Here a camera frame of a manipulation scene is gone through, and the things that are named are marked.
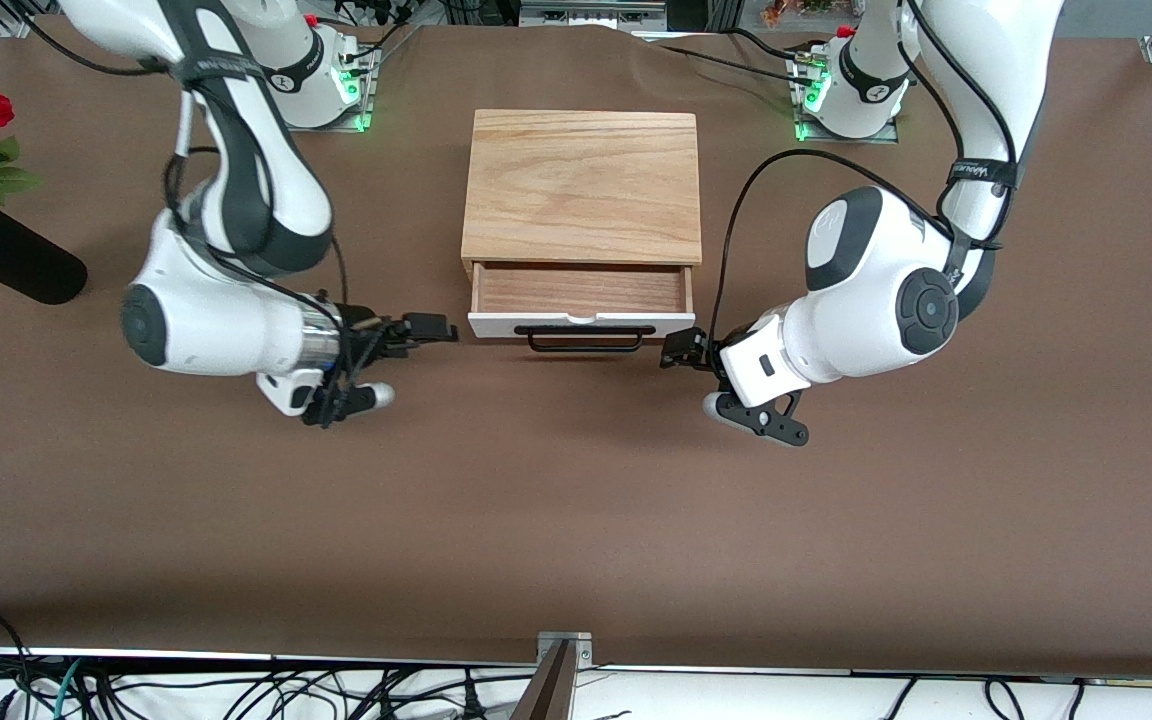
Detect white drawer with black handle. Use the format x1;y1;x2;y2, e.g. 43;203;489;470
467;262;697;354

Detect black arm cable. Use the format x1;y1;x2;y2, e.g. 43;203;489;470
0;0;387;421
709;0;1022;346

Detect teal cable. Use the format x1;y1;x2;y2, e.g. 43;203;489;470
36;660;82;719

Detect light wooden drawer cabinet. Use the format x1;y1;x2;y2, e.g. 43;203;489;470
461;109;704;286

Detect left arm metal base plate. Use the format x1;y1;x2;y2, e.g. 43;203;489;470
788;50;902;144

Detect brown table cover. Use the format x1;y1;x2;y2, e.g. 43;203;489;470
0;15;1152;679

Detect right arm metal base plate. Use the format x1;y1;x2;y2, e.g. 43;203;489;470
311;45;379;133

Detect black table cable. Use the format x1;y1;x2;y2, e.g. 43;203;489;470
636;28;822;86

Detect orange colourful object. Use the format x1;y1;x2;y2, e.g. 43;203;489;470
761;0;842;28

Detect grey metal bracket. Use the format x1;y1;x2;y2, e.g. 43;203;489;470
536;631;594;666

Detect tangled black cables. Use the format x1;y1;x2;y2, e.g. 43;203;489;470
86;668;537;720

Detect grey metal device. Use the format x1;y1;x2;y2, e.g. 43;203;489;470
519;0;669;31

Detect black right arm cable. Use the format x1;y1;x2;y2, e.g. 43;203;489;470
0;0;387;421

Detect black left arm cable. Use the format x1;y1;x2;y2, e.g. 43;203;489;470
709;0;1022;346

